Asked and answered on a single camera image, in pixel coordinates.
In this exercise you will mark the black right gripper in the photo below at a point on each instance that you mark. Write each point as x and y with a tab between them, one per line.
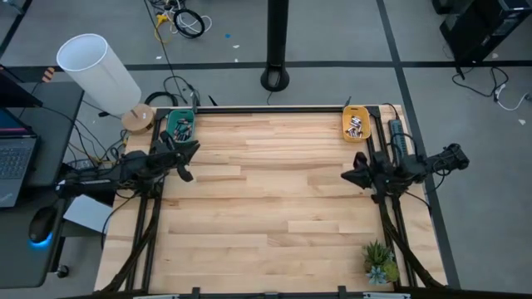
367	170

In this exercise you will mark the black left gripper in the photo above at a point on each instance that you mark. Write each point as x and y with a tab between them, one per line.
172	160

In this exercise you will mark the copper black battery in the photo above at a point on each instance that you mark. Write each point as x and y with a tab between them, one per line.
182	134
188	134
178	129
182	121
185	126

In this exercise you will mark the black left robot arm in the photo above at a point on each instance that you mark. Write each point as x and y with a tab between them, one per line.
112	174

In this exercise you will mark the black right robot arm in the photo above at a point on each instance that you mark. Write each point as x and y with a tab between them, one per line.
415	170

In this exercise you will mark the teal plastic bin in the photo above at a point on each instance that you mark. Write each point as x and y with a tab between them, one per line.
171	124

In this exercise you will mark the yellow plastic bin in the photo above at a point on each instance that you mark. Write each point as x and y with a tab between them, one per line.
347	118

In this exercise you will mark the grey blue power strip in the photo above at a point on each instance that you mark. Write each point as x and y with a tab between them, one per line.
397	133

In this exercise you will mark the small green succulent plant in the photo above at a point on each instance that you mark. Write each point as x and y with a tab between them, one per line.
378	259

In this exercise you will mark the pale grey flat box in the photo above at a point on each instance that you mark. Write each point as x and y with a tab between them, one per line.
85	214

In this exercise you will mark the white shade wooden base lamp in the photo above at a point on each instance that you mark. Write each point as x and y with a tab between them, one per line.
95	70

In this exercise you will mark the black desk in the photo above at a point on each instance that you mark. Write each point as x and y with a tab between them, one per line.
58	124

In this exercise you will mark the yellow plug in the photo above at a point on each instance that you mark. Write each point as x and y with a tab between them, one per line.
161	18

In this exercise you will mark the black pole with round end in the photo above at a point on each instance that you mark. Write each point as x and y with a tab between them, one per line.
276	37

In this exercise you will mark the orange white striped object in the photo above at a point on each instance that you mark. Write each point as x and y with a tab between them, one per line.
48	74

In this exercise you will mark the black computer mouse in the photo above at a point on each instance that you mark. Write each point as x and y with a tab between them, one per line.
42	224

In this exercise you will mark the black caster wheel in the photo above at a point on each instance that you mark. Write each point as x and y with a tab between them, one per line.
62	271

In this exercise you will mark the grey laptop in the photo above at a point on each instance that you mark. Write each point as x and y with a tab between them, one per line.
14	162

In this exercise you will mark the black monitor back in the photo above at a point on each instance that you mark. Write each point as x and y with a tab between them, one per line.
16	93

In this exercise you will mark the black equipment cabinet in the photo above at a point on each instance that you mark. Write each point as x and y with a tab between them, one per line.
478	29

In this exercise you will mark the white metal bracket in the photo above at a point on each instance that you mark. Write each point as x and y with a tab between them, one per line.
156	296
386	295

